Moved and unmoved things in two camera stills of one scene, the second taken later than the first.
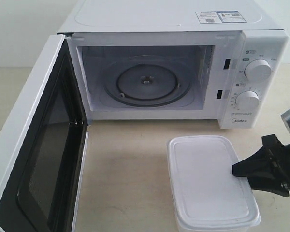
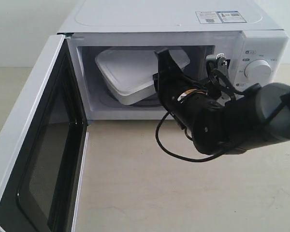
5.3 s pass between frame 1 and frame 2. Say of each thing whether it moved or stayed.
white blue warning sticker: stayed
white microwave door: stayed
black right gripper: moved
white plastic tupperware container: moved
